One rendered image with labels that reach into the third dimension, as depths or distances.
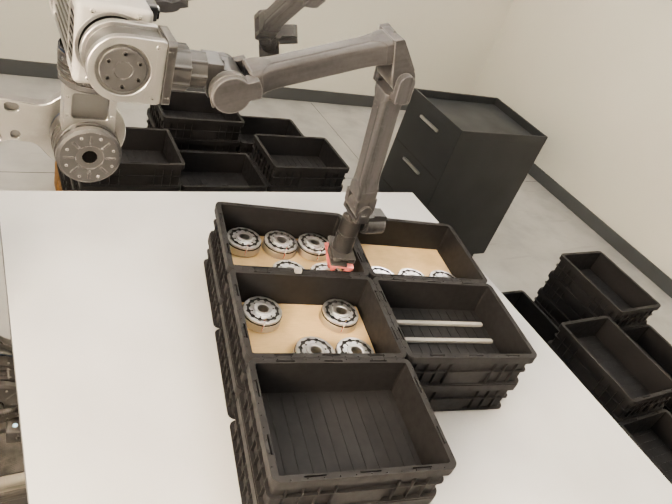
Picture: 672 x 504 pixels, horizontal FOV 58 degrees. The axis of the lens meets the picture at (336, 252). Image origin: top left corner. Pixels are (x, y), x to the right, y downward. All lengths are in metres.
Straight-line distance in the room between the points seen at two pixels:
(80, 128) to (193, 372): 0.64
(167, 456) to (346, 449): 0.39
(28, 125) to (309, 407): 0.91
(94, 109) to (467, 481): 1.25
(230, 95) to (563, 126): 4.26
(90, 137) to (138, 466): 0.72
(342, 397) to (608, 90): 3.95
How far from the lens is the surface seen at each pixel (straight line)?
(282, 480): 1.19
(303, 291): 1.64
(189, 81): 1.18
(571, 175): 5.18
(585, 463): 1.92
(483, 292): 1.90
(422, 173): 3.22
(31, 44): 4.47
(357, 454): 1.40
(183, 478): 1.43
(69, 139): 1.47
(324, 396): 1.47
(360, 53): 1.30
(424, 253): 2.08
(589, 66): 5.19
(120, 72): 1.15
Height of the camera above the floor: 1.90
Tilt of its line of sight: 34 degrees down
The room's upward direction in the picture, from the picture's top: 21 degrees clockwise
